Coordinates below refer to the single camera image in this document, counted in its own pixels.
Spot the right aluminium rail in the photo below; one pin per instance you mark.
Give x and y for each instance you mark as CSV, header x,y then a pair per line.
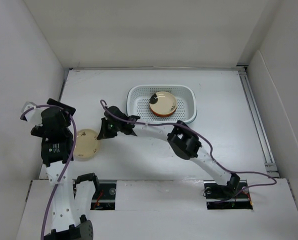
x,y
268,158

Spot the orange plate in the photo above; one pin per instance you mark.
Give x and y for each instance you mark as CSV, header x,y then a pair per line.
x,y
163,115

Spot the beige plate with black mark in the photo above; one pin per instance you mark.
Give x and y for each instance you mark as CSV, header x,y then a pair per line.
x,y
163,102

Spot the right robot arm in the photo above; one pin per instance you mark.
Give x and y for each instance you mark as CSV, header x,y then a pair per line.
x,y
184,142

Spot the white perforated plastic bin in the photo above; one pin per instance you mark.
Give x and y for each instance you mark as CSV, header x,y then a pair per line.
x,y
138,103

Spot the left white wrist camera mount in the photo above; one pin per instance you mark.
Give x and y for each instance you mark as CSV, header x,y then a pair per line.
x,y
31,114

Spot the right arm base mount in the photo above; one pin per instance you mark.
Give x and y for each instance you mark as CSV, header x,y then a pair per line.
x,y
217,199

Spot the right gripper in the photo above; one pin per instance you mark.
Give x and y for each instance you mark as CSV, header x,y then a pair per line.
x,y
104,133

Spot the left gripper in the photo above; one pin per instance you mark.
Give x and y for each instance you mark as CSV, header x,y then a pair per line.
x,y
39,130

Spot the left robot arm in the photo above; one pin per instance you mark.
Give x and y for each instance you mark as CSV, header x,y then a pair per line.
x,y
66,213

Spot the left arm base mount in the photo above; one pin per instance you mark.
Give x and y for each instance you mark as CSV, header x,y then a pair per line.
x,y
105,198

